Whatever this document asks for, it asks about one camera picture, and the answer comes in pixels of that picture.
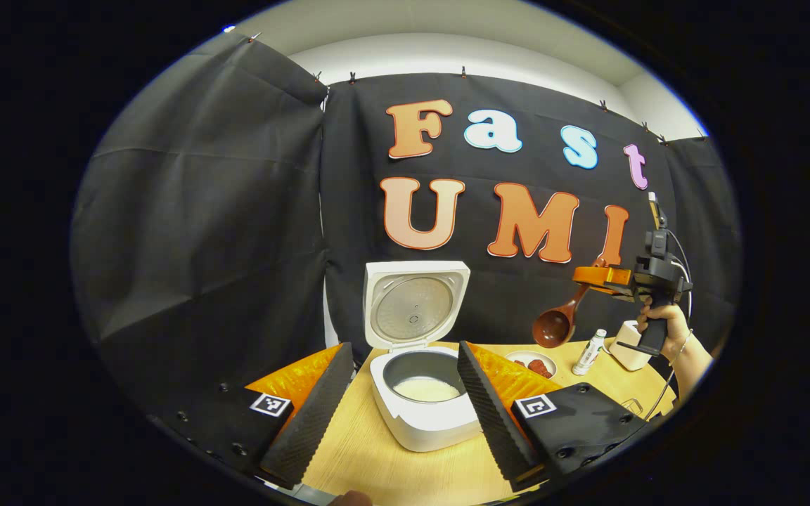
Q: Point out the white oval plate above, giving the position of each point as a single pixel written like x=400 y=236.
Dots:
x=549 y=362

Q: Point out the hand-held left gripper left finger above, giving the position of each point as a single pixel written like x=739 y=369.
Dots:
x=313 y=422

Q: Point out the red meat patty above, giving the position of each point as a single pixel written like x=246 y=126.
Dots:
x=523 y=363
x=540 y=369

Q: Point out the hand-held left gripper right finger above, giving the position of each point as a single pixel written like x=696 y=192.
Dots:
x=489 y=414

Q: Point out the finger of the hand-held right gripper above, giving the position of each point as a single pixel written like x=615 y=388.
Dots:
x=605 y=276

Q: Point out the white rice cooker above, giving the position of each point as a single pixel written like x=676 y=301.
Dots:
x=419 y=429

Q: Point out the white drink bottle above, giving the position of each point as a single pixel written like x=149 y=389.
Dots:
x=588 y=355

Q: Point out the brown wooden spoon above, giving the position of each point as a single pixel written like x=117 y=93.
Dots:
x=553 y=329

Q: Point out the white rice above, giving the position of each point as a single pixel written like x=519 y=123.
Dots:
x=426 y=390

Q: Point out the white toaster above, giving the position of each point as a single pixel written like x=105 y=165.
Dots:
x=626 y=355

